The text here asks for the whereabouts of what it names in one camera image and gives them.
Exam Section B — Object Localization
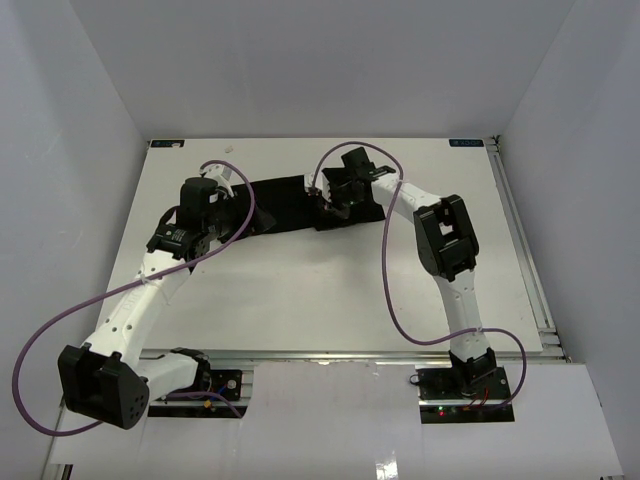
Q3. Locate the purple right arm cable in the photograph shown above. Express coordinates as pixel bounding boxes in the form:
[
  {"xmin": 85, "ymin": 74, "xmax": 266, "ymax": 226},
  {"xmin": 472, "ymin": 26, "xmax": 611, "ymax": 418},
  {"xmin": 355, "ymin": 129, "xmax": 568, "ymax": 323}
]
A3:
[{"xmin": 313, "ymin": 141, "xmax": 529, "ymax": 414}]

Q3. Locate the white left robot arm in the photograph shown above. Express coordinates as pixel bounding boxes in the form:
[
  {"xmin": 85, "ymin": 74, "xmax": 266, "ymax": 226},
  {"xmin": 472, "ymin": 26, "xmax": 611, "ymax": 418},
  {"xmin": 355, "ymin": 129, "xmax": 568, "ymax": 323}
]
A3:
[{"xmin": 58, "ymin": 175, "xmax": 258, "ymax": 430}]

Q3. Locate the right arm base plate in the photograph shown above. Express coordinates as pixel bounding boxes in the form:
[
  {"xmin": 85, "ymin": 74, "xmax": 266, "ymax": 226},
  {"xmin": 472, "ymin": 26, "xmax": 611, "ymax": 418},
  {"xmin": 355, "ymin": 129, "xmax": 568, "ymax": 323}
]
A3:
[{"xmin": 409, "ymin": 367, "xmax": 515, "ymax": 425}]

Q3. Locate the black t-shirt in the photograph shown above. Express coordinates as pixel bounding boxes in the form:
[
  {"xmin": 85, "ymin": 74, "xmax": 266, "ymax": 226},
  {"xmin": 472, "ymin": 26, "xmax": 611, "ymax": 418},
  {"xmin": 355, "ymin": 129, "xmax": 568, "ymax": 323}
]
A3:
[{"xmin": 251, "ymin": 175, "xmax": 385, "ymax": 234}]

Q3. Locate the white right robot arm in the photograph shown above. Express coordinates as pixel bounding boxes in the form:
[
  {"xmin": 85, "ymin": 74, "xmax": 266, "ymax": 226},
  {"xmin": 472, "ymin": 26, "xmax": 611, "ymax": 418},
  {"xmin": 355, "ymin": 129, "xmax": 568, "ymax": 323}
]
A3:
[{"xmin": 305, "ymin": 141, "xmax": 497, "ymax": 395}]

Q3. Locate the black table label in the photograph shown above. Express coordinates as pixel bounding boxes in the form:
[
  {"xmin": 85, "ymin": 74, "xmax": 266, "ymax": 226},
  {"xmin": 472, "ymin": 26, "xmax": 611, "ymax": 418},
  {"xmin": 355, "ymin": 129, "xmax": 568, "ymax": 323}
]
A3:
[
  {"xmin": 149, "ymin": 139, "xmax": 185, "ymax": 148},
  {"xmin": 449, "ymin": 138, "xmax": 484, "ymax": 148}
]

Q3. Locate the right black table label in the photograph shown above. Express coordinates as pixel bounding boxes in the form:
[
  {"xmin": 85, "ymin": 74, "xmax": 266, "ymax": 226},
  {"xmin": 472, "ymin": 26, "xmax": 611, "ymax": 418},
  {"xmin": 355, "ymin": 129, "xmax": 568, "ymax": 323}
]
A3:
[{"xmin": 449, "ymin": 138, "xmax": 484, "ymax": 148}]

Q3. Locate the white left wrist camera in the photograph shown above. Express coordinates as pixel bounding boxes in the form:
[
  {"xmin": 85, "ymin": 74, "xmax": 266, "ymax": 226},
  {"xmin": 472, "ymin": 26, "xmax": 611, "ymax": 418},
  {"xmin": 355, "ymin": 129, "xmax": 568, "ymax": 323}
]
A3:
[{"xmin": 199, "ymin": 161, "xmax": 234, "ymax": 197}]

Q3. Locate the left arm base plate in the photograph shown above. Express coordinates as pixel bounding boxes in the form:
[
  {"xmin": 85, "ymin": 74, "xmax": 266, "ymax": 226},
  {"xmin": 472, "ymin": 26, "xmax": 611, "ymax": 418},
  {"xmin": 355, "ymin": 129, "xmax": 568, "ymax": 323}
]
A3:
[{"xmin": 161, "ymin": 369, "xmax": 247, "ymax": 419}]

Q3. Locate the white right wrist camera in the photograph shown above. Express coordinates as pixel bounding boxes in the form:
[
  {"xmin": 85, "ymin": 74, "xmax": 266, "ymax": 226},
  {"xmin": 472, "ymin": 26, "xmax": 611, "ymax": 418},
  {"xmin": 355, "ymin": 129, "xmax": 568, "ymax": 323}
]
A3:
[{"xmin": 303, "ymin": 172, "xmax": 331, "ymax": 202}]

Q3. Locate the left black table label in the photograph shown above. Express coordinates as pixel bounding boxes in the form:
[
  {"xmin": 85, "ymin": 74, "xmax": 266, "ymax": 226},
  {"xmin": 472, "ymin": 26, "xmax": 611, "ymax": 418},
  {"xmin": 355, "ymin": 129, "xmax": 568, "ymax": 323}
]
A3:
[{"xmin": 149, "ymin": 139, "xmax": 185, "ymax": 148}]

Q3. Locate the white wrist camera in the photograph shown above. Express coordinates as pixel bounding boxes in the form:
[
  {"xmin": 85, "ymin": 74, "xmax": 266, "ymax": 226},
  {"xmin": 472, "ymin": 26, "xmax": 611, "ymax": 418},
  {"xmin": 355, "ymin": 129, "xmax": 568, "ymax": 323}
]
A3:
[
  {"xmin": 303, "ymin": 172, "xmax": 331, "ymax": 202},
  {"xmin": 199, "ymin": 161, "xmax": 234, "ymax": 197}
]

